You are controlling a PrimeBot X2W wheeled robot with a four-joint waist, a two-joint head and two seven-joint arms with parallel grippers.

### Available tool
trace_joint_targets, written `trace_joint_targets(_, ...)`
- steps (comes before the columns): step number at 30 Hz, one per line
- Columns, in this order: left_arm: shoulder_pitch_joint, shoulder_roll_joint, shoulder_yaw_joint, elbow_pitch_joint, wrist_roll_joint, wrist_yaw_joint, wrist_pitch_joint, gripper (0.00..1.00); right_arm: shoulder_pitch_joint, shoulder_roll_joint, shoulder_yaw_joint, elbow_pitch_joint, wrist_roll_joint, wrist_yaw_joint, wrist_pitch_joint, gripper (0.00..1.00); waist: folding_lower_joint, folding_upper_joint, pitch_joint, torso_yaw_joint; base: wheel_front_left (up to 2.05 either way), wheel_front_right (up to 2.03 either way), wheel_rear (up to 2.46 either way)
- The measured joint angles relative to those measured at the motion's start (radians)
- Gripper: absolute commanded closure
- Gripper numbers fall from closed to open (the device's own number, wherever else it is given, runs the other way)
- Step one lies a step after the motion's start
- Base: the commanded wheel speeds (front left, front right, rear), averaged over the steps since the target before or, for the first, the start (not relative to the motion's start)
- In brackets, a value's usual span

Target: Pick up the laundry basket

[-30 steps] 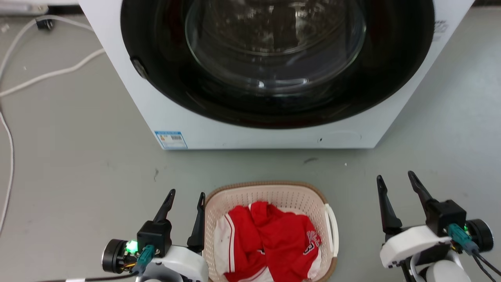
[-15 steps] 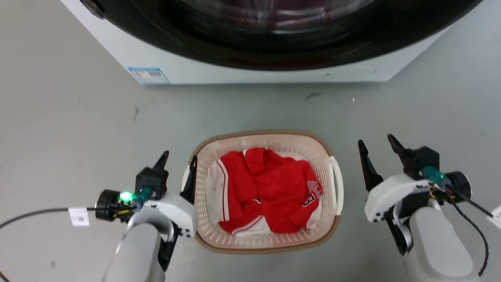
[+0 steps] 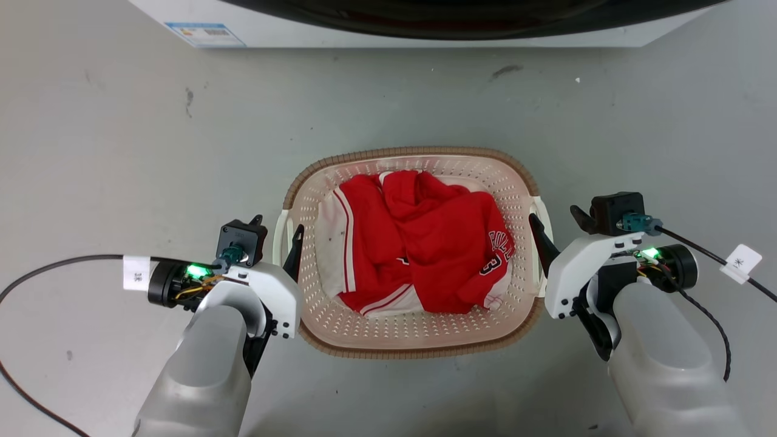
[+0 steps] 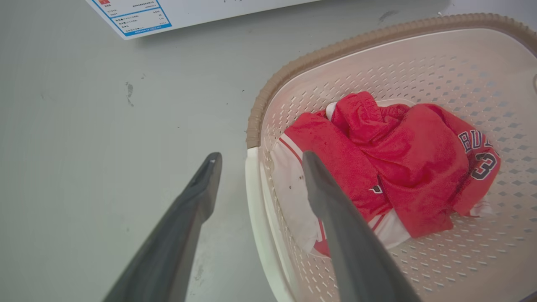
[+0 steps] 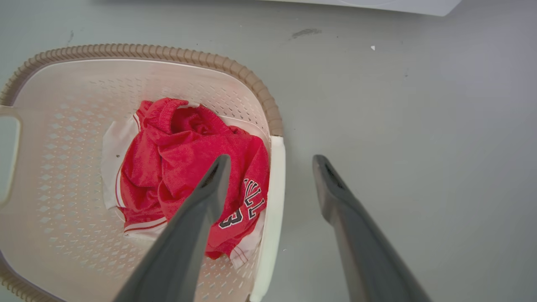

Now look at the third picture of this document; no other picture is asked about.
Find white cable tag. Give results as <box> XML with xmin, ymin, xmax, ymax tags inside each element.
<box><xmin>123</xmin><ymin>255</ymin><xmax>151</xmax><ymax>293</ymax></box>
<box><xmin>719</xmin><ymin>243</ymin><xmax>763</xmax><ymax>285</ymax></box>

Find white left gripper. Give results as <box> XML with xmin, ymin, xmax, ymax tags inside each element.
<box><xmin>148</xmin><ymin>214</ymin><xmax>305</xmax><ymax>378</ymax></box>

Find blue white energy label sticker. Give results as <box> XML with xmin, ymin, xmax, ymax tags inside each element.
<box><xmin>165</xmin><ymin>22</ymin><xmax>247</xmax><ymax>49</ymax></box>

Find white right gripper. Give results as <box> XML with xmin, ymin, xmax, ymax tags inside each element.
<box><xmin>528</xmin><ymin>205</ymin><xmax>700</xmax><ymax>363</ymax></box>

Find dark washing machine door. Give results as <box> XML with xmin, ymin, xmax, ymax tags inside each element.
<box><xmin>219</xmin><ymin>0</ymin><xmax>729</xmax><ymax>41</ymax></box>

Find white washing machine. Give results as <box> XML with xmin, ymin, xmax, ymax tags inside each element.
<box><xmin>127</xmin><ymin>0</ymin><xmax>729</xmax><ymax>49</ymax></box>

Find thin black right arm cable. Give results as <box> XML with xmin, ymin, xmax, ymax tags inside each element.
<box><xmin>654</xmin><ymin>261</ymin><xmax>733</xmax><ymax>383</ymax></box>

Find red basketball jersey with number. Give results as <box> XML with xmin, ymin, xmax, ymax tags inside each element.
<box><xmin>381</xmin><ymin>169</ymin><xmax>517</xmax><ymax>314</ymax></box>

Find red white striped shorts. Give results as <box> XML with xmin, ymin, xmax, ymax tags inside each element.
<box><xmin>316</xmin><ymin>174</ymin><xmax>427</xmax><ymax>319</ymax></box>

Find black right camera cable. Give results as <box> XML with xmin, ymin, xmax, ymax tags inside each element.
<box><xmin>618</xmin><ymin>214</ymin><xmax>777</xmax><ymax>303</ymax></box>

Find white left cable tag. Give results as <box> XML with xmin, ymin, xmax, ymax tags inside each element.
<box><xmin>123</xmin><ymin>255</ymin><xmax>151</xmax><ymax>293</ymax></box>

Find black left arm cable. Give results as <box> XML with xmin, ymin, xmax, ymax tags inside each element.
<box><xmin>0</xmin><ymin>254</ymin><xmax>223</xmax><ymax>437</ymax></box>

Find beige perforated plastic laundry basket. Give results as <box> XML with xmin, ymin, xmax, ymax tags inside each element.
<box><xmin>271</xmin><ymin>146</ymin><xmax>555</xmax><ymax>361</ymax></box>

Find white right cable tag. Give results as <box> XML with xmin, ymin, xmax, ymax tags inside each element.
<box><xmin>719</xmin><ymin>243</ymin><xmax>763</xmax><ymax>285</ymax></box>

